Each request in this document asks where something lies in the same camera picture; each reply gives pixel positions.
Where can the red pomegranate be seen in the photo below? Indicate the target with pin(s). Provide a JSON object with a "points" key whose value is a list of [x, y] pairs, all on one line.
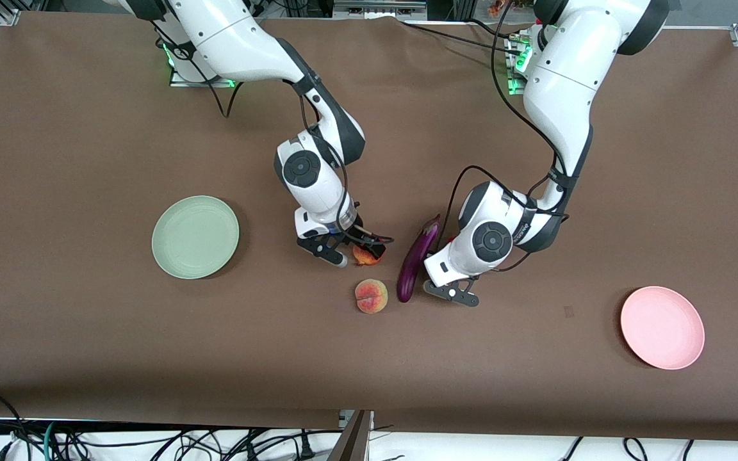
{"points": [[364, 258]]}

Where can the purple eggplant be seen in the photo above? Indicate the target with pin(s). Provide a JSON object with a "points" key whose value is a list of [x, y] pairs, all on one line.
{"points": [[410, 269]]}

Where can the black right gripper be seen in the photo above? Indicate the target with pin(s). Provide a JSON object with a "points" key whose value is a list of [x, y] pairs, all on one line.
{"points": [[357, 236]]}

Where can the aluminium profile post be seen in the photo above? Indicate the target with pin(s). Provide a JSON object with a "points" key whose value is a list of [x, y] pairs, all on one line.
{"points": [[353, 442]]}

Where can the colourful toy pile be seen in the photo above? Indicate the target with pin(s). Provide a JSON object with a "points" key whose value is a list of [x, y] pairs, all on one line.
{"points": [[500, 8]]}

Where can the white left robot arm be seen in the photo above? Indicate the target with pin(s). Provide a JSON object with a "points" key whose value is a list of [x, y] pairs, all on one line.
{"points": [[567, 77]]}

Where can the pink plate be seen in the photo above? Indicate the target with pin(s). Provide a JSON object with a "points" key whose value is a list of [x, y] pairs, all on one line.
{"points": [[662, 328]]}

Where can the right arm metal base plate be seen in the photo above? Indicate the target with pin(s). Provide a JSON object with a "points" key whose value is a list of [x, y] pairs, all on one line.
{"points": [[180, 81]]}

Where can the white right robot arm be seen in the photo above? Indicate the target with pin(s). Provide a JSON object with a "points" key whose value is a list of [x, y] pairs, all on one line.
{"points": [[234, 38]]}

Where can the pale green plate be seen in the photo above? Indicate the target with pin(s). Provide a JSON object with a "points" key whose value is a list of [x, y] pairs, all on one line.
{"points": [[195, 237]]}

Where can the brown table cloth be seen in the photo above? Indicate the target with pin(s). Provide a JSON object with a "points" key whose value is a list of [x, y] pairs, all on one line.
{"points": [[87, 160]]}

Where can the pink yellow peach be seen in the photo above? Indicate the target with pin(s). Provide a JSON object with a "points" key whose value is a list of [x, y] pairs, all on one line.
{"points": [[371, 296]]}

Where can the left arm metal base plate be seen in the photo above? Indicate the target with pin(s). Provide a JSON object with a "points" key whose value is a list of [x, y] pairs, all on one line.
{"points": [[515, 80]]}

